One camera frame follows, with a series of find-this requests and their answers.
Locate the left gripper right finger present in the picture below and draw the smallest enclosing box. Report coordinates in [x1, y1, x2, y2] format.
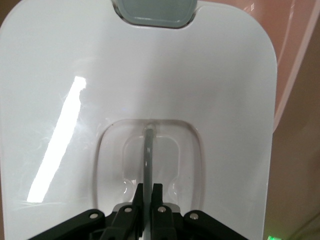
[150, 183, 251, 240]

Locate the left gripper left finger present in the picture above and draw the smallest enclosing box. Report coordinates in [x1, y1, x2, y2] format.
[29, 183, 145, 240]

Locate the white plastic box lid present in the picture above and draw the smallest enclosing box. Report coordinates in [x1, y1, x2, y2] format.
[0, 0, 279, 240]

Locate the pink plastic storage box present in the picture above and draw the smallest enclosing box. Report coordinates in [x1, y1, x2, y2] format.
[246, 0, 320, 132]

